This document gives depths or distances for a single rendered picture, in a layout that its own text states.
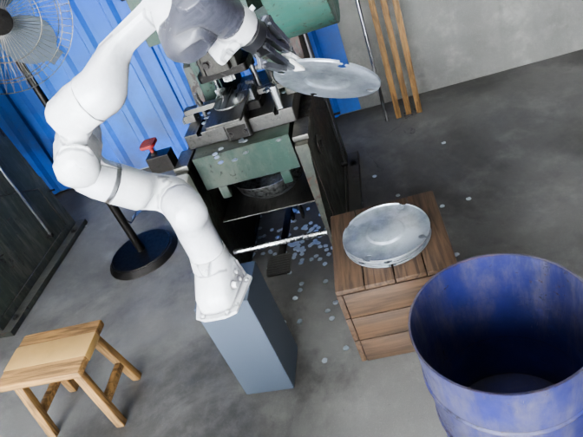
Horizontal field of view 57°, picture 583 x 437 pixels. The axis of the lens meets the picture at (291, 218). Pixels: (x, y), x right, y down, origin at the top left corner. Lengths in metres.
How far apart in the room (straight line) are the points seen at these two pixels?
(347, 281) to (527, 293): 0.52
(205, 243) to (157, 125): 2.17
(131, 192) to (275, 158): 0.74
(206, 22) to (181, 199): 0.51
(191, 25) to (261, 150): 0.96
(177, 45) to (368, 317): 1.04
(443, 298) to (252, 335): 0.62
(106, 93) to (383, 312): 1.06
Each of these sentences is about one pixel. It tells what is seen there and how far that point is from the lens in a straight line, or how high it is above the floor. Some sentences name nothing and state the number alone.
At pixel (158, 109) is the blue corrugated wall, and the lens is 3.58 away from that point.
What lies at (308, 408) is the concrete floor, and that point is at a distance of 1.89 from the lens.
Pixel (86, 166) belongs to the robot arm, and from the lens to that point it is 1.31.
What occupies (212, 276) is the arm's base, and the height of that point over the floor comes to 0.55.
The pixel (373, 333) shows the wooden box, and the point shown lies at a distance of 1.83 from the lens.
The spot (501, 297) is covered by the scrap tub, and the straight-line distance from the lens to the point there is 1.59.
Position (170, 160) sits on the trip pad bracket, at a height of 0.68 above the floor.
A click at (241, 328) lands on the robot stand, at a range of 1.73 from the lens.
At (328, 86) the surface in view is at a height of 0.91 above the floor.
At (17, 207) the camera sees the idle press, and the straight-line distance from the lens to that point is 3.31.
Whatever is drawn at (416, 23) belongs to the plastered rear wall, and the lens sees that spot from 3.31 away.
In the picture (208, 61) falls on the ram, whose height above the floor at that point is 0.95.
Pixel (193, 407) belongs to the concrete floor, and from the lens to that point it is 2.09.
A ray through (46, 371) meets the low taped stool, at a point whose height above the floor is 0.33.
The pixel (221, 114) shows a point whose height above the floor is 0.78.
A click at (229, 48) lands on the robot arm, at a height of 1.17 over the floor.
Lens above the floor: 1.49
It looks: 34 degrees down
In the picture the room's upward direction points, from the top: 23 degrees counter-clockwise
